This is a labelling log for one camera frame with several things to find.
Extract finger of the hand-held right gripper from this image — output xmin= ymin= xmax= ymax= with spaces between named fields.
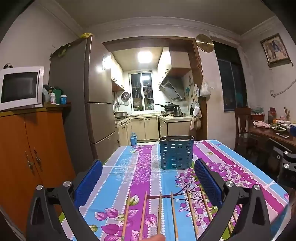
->
xmin=276 ymin=150 xmax=296 ymax=187

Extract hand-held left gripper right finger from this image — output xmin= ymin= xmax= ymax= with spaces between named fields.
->
xmin=194 ymin=159 xmax=271 ymax=241

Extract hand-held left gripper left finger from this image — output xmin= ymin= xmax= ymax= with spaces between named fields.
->
xmin=25 ymin=159 xmax=103 ymax=241

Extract blue slotted utensil basket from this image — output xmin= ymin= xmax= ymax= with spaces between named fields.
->
xmin=159 ymin=135 xmax=195 ymax=170

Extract row of wooden chopsticks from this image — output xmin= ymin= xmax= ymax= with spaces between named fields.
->
xmin=121 ymin=189 xmax=240 ymax=241

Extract dark wooden dining table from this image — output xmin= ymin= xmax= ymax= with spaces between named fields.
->
xmin=248 ymin=119 xmax=296 ymax=163

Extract pink cloth bundle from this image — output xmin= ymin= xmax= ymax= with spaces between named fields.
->
xmin=253 ymin=120 xmax=270 ymax=129

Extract floral striped tablecloth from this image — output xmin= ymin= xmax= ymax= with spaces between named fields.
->
xmin=59 ymin=139 xmax=290 ymax=241

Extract orange wooden cabinet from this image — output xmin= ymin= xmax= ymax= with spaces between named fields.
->
xmin=0 ymin=103 xmax=77 ymax=237

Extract wooden dining chair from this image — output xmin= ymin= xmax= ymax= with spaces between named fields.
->
xmin=234 ymin=108 xmax=255 ymax=158

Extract hanging kitchen cloths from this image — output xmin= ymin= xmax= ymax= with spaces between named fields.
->
xmin=190 ymin=84 xmax=203 ymax=131

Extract beige kitchen base cabinets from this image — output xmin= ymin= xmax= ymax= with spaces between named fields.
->
xmin=114 ymin=115 xmax=194 ymax=146

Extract black wok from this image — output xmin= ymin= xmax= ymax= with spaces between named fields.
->
xmin=155 ymin=102 xmax=179 ymax=110

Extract grey tall refrigerator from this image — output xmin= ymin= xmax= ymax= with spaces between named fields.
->
xmin=48 ymin=34 xmax=121 ymax=160

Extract hanging white plastic bag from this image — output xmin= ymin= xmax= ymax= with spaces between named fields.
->
xmin=199 ymin=79 xmax=211 ymax=97

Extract steel range hood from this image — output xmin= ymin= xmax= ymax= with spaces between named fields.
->
xmin=159 ymin=68 xmax=191 ymax=102

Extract dark window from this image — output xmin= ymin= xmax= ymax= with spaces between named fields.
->
xmin=212 ymin=41 xmax=248 ymax=113

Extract barred kitchen window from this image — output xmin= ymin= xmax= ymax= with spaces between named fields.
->
xmin=129 ymin=72 xmax=153 ymax=112

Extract white microwave oven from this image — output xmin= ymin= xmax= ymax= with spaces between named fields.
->
xmin=0 ymin=66 xmax=45 ymax=111

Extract framed elephant picture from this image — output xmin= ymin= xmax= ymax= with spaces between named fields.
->
xmin=260 ymin=34 xmax=290 ymax=67

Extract square ceiling light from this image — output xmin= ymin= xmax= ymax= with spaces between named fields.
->
xmin=137 ymin=50 xmax=152 ymax=64

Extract round gold wall plate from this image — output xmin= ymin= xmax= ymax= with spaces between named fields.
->
xmin=195 ymin=34 xmax=214 ymax=53

